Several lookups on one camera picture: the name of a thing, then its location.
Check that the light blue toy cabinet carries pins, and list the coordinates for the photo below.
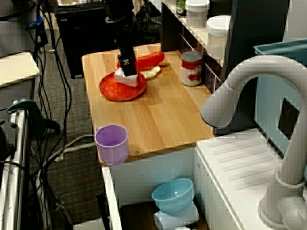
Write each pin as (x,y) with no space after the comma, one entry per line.
(268,95)

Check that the cream desk panel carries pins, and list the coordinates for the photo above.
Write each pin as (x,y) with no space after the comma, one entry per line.
(16,69)

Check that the green label tin can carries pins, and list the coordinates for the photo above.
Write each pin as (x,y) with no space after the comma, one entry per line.
(181,9)

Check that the aluminium frame rail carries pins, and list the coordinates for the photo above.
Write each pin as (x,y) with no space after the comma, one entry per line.
(20,167)

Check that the dark upright panel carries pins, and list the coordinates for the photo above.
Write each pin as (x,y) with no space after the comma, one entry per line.
(254,21)

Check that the toy ham slice red rind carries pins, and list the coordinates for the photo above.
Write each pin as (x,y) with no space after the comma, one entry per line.
(130,81)

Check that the light blue cup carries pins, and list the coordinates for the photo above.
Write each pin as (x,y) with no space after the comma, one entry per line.
(168,221)

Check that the white toy sink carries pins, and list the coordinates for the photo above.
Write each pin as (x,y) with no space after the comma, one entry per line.
(239,167)

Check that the grey toy faucet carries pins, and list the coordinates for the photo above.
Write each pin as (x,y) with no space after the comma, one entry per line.
(263,64)

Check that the red plate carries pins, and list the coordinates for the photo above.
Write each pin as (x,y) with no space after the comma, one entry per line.
(115,91)

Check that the light blue bowl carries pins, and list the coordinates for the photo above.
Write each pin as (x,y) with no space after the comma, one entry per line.
(172,196)

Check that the small white toy item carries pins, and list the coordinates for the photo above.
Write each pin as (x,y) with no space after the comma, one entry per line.
(184,228)

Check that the large white lidded jar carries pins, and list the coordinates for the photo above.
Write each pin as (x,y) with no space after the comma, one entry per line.
(217,36)

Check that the small white lidded jar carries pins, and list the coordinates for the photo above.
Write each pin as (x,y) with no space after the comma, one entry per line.
(197,14)

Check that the tomato label tin can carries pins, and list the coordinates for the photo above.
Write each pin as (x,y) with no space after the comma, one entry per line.
(192,72)

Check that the orange toy sausage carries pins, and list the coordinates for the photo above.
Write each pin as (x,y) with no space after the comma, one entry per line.
(148,60)

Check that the cream scalloped plate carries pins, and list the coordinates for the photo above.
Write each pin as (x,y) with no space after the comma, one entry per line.
(152,74)

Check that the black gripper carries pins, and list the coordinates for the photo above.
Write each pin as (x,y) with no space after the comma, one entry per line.
(124,38)

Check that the purple plastic mug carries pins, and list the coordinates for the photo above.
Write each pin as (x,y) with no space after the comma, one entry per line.
(112,148)

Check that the black computer tower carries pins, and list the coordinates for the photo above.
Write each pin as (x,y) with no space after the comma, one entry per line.
(84,43)

